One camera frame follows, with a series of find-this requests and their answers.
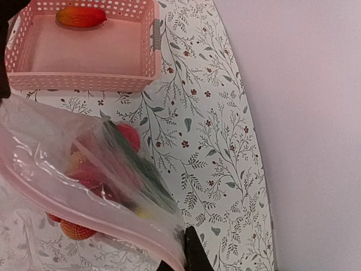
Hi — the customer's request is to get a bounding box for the pink plastic basket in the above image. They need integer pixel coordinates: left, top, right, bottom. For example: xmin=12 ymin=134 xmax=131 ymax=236
xmin=5 ymin=1 xmax=161 ymax=92

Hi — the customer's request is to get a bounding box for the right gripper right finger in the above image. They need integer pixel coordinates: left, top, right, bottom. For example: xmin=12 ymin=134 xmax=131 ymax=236
xmin=184 ymin=226 xmax=214 ymax=271

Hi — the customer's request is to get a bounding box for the red yellow toy fruit bunch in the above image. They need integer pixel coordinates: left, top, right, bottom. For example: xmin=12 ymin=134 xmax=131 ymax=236
xmin=46 ymin=145 xmax=119 ymax=241

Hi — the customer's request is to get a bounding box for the orange toy fruit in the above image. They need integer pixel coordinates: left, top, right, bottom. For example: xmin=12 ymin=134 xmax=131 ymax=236
xmin=56 ymin=6 xmax=107 ymax=28

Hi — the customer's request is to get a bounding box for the yellow toy pepper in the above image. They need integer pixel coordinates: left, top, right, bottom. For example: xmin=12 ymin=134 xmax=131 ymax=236
xmin=134 ymin=207 xmax=153 ymax=220

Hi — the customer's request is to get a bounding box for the floral table mat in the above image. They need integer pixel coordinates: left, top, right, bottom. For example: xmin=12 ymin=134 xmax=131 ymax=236
xmin=1 ymin=1 xmax=276 ymax=270

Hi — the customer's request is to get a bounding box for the dark green toy cucumber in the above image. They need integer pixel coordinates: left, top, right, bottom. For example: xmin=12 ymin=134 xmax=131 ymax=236
xmin=103 ymin=121 xmax=178 ymax=214

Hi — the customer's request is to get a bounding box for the clear zip top bag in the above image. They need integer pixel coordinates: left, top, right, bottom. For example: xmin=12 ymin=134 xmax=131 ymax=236
xmin=1 ymin=95 xmax=186 ymax=270

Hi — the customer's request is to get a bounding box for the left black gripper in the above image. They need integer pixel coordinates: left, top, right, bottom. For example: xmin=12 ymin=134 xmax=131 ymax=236
xmin=0 ymin=0 xmax=30 ymax=99

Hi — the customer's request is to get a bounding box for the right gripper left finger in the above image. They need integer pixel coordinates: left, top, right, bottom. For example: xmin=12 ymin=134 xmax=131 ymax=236
xmin=156 ymin=261 xmax=174 ymax=271

